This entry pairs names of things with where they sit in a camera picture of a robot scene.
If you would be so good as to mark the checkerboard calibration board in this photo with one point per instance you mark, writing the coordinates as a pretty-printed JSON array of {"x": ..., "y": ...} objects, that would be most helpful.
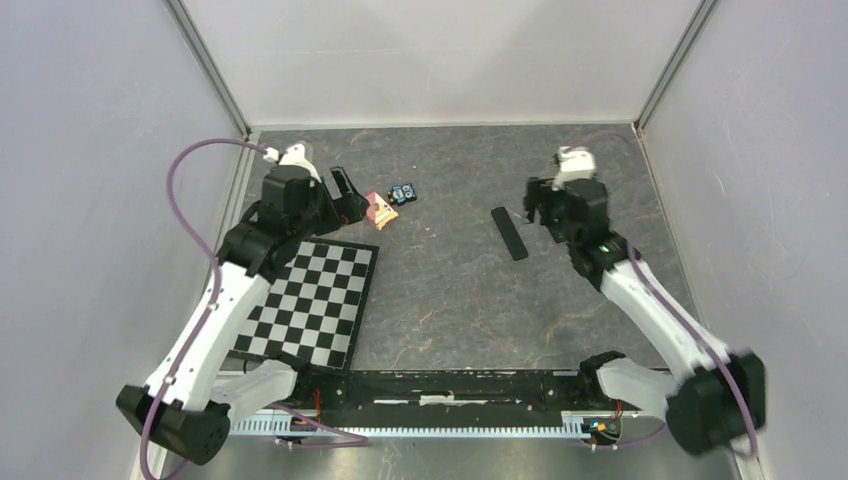
[{"x": 314, "y": 311}]

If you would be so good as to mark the black remote control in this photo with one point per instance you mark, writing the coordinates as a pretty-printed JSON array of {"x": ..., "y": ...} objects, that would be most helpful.
[{"x": 512, "y": 240}]

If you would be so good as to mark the red yellow small box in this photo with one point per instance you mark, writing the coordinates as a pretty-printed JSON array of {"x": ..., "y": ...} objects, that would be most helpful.
[{"x": 379, "y": 211}]

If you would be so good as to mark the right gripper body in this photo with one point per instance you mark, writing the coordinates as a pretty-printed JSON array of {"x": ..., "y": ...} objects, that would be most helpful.
[{"x": 541, "y": 191}]

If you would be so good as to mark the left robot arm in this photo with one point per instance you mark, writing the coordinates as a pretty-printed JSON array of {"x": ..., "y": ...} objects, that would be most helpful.
[{"x": 179, "y": 407}]

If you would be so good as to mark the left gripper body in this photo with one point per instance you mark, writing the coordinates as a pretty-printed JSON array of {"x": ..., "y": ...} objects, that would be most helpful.
[{"x": 320, "y": 217}]

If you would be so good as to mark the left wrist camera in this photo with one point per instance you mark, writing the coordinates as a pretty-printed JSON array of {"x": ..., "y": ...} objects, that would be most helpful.
[{"x": 298, "y": 155}]

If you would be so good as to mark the white cable comb strip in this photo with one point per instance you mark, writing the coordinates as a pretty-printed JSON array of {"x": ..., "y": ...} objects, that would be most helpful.
[{"x": 275, "y": 423}]

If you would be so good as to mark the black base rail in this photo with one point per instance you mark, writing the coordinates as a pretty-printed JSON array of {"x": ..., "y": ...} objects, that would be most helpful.
[{"x": 447, "y": 398}]

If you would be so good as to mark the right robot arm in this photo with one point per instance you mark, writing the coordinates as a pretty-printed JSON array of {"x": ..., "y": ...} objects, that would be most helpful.
[{"x": 711, "y": 395}]

